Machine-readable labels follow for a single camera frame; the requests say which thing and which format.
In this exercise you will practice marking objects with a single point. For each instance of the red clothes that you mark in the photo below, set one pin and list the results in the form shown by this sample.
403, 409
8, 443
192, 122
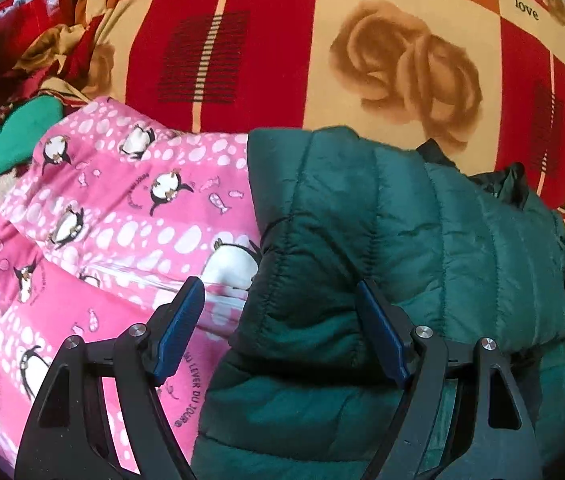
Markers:
27, 20

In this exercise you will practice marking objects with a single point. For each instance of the dark green puffer jacket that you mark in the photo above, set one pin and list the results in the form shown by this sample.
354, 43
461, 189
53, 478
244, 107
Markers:
362, 220

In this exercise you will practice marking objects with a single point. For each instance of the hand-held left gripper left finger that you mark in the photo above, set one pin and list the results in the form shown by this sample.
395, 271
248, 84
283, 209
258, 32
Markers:
181, 332

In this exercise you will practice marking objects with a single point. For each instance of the green cloth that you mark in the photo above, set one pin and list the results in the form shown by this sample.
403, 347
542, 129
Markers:
2, 150

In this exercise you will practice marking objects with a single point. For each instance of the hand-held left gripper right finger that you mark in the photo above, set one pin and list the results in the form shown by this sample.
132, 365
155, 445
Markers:
383, 342

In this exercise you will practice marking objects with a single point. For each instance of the pink penguin print blanket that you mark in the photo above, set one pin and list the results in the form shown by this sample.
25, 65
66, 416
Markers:
112, 220

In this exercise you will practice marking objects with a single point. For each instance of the rose print checked blanket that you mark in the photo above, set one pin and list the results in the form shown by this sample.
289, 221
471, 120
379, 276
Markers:
287, 60

